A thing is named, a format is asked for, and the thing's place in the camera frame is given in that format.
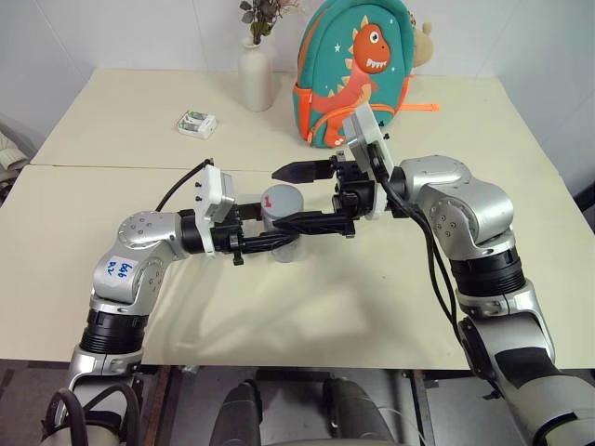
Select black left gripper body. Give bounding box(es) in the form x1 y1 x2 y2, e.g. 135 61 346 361
211 203 248 269

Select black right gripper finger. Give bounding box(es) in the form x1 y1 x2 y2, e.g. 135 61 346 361
273 210 348 234
271 159 334 184

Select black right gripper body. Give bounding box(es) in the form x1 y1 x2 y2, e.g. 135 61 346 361
330 154 377 239

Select grey plastic jar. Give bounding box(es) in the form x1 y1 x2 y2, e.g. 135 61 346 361
271 221 302 265

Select grey jar lid red mark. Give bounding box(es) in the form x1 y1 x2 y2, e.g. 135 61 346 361
259 183 306 225

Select small white green box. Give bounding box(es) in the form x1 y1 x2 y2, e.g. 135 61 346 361
176 109 219 139

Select white ceramic vase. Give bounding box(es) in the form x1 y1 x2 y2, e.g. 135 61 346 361
237 36 274 113

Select white label blue handwriting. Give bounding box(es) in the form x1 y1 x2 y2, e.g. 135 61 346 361
102 255 140 285

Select teal dinosaur backpack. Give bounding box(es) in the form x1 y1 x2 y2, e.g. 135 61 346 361
291 0 441 151

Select dried flower bouquet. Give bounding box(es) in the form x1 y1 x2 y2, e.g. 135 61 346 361
238 0 306 46

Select beige plush toy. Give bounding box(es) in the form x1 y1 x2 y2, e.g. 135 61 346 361
410 20 437 71

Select dark rounded shape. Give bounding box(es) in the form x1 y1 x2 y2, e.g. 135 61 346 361
322 374 397 446
221 377 281 446

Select white padded cloth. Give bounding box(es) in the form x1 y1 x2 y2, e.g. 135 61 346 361
0 130 30 171

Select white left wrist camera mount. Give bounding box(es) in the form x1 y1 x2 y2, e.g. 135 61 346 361
192 165 239 257

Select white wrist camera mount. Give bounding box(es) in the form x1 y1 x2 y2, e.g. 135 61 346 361
192 165 239 257
342 102 396 220

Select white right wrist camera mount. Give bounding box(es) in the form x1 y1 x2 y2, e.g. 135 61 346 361
342 102 396 220

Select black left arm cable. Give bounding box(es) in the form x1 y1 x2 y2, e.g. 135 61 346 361
153 158 216 213

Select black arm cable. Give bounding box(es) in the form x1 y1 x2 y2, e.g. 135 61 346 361
153 158 216 213
369 142 506 401

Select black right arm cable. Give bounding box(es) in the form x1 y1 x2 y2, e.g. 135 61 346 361
369 142 506 401

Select black looped cable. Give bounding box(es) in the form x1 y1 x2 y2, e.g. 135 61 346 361
45 384 143 446

